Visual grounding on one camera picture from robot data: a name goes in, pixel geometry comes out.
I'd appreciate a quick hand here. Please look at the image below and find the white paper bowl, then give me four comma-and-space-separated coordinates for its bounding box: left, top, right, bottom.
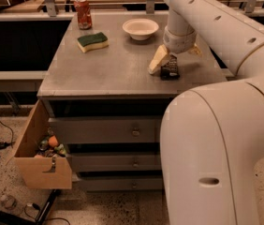
123, 19, 159, 41

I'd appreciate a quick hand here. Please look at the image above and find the grey drawer cabinet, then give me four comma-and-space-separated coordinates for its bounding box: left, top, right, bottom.
38, 12, 225, 181

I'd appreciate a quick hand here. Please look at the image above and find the green yellow sponge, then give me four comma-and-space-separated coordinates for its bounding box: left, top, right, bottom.
77, 32, 109, 53

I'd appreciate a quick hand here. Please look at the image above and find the top grey drawer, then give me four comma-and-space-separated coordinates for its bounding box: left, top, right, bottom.
49, 116, 161, 144

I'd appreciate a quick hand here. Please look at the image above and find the bottom grey drawer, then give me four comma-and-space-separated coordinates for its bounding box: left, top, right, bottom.
78, 176, 163, 191

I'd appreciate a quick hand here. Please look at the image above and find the grey drawer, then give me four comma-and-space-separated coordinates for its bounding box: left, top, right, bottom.
49, 116, 161, 144
67, 152, 161, 173
78, 176, 163, 191

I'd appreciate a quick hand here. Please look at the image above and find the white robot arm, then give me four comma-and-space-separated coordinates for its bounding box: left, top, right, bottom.
160, 0, 264, 225

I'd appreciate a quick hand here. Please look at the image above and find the black floor equipment base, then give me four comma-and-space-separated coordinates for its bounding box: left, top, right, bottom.
0, 189, 61, 225

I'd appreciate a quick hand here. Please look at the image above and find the wooden side bin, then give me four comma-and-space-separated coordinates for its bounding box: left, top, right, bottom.
14, 100, 72, 189

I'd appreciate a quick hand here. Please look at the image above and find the red soda can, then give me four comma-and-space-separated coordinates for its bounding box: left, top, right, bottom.
74, 0, 92, 30

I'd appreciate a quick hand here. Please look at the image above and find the orange fruit in bin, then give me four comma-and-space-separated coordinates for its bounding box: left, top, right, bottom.
48, 136, 59, 147

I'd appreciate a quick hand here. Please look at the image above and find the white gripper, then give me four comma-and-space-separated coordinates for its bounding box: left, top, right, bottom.
148, 27, 202, 74

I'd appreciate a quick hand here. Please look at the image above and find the middle grey drawer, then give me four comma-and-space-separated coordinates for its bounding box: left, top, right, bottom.
67, 152, 161, 173

